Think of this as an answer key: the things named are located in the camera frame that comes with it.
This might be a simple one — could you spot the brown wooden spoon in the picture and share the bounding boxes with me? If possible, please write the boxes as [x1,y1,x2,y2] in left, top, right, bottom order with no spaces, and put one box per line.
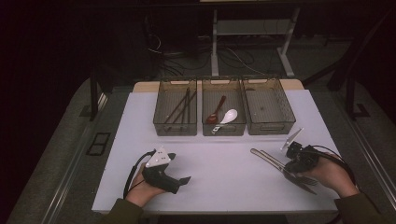
[205,95,227,125]

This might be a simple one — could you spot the transparent grey plastic bin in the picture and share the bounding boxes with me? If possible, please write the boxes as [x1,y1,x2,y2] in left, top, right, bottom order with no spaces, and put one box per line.
[241,77,297,136]
[201,77,248,137]
[152,77,199,137]

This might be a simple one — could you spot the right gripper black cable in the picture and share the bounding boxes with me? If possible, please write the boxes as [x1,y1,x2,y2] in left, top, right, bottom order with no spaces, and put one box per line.
[311,144,358,188]

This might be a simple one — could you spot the metal forks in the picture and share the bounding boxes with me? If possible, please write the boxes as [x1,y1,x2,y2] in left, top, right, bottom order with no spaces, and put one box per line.
[250,147,318,196]

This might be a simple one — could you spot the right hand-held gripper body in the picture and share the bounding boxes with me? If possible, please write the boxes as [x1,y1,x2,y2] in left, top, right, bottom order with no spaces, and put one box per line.
[279,127,320,174]

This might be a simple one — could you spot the white ceramic spoon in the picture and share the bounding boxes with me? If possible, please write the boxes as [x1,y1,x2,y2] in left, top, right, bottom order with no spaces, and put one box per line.
[211,108,238,135]

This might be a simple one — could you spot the white metal desk frame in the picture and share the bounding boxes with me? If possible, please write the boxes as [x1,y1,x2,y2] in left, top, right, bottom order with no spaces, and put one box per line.
[210,7,302,78]

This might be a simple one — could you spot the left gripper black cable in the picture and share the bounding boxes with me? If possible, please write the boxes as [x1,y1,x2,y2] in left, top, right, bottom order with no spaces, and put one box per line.
[123,148,157,200]

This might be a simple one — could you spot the black metal stand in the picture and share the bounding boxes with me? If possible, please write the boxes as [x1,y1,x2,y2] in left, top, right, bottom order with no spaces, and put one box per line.
[345,73,372,121]

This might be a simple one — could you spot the person's left hand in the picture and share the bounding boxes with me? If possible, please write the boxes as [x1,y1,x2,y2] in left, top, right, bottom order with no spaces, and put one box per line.
[125,162,166,208]

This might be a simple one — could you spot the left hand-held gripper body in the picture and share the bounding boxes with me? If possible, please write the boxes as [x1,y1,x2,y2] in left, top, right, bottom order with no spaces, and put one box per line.
[141,147,182,195]

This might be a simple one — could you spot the bundle of floor cables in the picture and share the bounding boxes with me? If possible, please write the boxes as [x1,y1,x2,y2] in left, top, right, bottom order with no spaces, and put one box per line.
[146,31,265,77]

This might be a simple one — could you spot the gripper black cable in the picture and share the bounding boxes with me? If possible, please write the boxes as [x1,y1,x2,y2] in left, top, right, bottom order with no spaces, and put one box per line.
[311,144,358,188]
[123,148,157,200]

